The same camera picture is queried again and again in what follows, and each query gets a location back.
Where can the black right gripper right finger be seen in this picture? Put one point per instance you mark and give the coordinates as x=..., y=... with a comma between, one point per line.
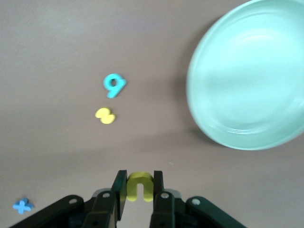
x=164, y=209

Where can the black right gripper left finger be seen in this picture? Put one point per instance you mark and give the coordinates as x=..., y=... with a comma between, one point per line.
x=105, y=209

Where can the yellow foam letter u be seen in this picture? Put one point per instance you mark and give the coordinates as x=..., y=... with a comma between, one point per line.
x=140, y=177

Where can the yellow foam letter s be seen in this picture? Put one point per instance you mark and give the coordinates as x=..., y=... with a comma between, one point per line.
x=105, y=116

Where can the teal foam letter q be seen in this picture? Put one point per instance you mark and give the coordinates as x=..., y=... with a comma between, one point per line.
x=114, y=91

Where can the blue foam letter x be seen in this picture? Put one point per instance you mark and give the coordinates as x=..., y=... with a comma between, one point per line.
x=23, y=205

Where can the green plate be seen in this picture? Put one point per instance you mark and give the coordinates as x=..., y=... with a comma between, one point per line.
x=249, y=76

